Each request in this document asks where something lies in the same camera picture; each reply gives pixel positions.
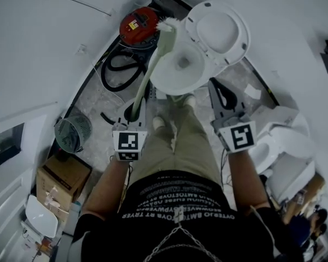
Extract person's black printed t-shirt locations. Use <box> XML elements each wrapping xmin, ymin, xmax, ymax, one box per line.
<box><xmin>72</xmin><ymin>170</ymin><xmax>304</xmax><ymax>262</ymax></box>

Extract person's right forearm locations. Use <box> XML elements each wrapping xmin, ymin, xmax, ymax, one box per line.
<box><xmin>228</xmin><ymin>148</ymin><xmax>271</xmax><ymax>215</ymax></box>

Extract red vacuum cleaner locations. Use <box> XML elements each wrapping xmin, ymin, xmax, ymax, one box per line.
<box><xmin>118</xmin><ymin>6</ymin><xmax>161</xmax><ymax>48</ymax></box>

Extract grey perforated bracket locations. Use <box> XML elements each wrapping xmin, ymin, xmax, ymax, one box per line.
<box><xmin>145</xmin><ymin>87</ymin><xmax>159</xmax><ymax>101</ymax></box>

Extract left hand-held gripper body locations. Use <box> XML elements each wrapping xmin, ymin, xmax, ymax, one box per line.
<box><xmin>112</xmin><ymin>123</ymin><xmax>149</xmax><ymax>163</ymax></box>

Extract black hose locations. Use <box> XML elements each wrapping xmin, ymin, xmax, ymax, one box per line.
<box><xmin>99</xmin><ymin>50</ymin><xmax>149</xmax><ymax>126</ymax></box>

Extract person's khaki trousers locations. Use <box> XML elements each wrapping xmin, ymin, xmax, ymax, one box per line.
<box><xmin>127</xmin><ymin>101</ymin><xmax>222</xmax><ymax>189</ymax></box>

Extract grey mesh waste basket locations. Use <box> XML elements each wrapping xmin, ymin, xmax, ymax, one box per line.
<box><xmin>54</xmin><ymin>115</ymin><xmax>93</xmax><ymax>154</ymax></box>

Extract white rectangular fixture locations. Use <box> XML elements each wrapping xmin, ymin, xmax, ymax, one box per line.
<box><xmin>266</xmin><ymin>157</ymin><xmax>317</xmax><ymax>203</ymax></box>

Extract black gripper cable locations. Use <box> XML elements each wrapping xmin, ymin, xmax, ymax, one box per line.
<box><xmin>124</xmin><ymin>161</ymin><xmax>134</xmax><ymax>187</ymax></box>

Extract pale green toilet brush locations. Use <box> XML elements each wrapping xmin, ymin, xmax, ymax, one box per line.
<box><xmin>130</xmin><ymin>16</ymin><xmax>184</xmax><ymax>120</ymax></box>

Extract person's left forearm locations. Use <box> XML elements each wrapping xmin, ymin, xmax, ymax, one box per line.
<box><xmin>83</xmin><ymin>157</ymin><xmax>129</xmax><ymax>218</ymax></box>

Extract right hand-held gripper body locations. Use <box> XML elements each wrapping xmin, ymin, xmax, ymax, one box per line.
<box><xmin>211</xmin><ymin>110</ymin><xmax>257</xmax><ymax>153</ymax></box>

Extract white paper sheet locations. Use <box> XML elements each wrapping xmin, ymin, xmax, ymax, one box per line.
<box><xmin>244</xmin><ymin>85</ymin><xmax>262</xmax><ymax>100</ymax></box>

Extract silver chain necklace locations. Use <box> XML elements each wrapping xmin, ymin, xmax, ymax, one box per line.
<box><xmin>143</xmin><ymin>205</ymin><xmax>224</xmax><ymax>262</ymax></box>

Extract white toilet with square tank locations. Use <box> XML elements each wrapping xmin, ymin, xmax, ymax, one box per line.
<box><xmin>247</xmin><ymin>102</ymin><xmax>317</xmax><ymax>176</ymax></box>

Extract grey shoulder strap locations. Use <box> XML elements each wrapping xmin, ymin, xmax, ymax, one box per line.
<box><xmin>69</xmin><ymin>227</ymin><xmax>86</xmax><ymax>262</ymax></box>

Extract white oval toilet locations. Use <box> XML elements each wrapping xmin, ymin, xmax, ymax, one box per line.
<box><xmin>149</xmin><ymin>0</ymin><xmax>251</xmax><ymax>96</ymax></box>

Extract window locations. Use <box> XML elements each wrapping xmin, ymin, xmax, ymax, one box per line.
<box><xmin>0</xmin><ymin>122</ymin><xmax>26</xmax><ymax>173</ymax></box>

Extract white loose toilet seat lid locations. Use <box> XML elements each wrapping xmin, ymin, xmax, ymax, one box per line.
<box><xmin>25</xmin><ymin>194</ymin><xmax>59</xmax><ymax>239</ymax></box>

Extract brown cardboard box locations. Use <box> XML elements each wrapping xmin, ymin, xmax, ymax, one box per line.
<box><xmin>35</xmin><ymin>153</ymin><xmax>92</xmax><ymax>221</ymax></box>

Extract person's right shoe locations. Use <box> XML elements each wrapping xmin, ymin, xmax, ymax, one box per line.
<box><xmin>181</xmin><ymin>93</ymin><xmax>197</xmax><ymax>106</ymax></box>

